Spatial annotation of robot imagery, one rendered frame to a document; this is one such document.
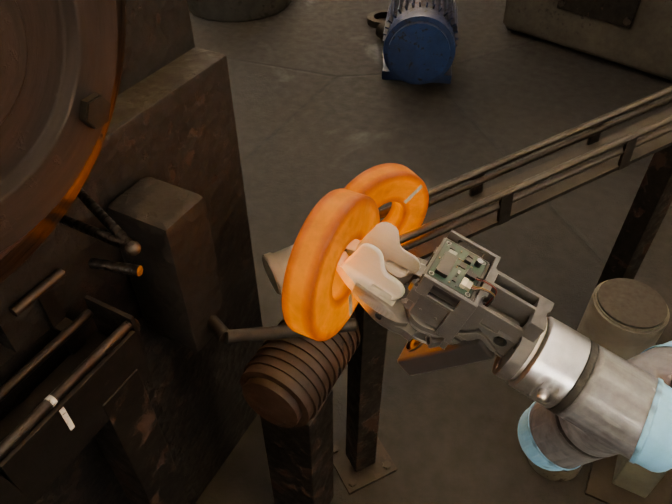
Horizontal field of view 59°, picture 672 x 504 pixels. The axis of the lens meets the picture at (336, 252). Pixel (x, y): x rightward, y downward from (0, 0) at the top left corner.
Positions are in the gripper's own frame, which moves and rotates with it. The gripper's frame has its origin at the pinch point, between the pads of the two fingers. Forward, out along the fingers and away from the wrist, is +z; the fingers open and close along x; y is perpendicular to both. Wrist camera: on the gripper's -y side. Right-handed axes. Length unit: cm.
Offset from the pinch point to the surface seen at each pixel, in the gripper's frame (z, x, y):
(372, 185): 3.0, -19.6, -7.1
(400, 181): 0.4, -23.4, -7.3
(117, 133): 30.9, -3.8, -6.3
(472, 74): 17, -210, -87
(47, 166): 17.4, 17.9, 12.2
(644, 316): -42, -41, -21
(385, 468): -23, -24, -79
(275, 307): 21, -53, -92
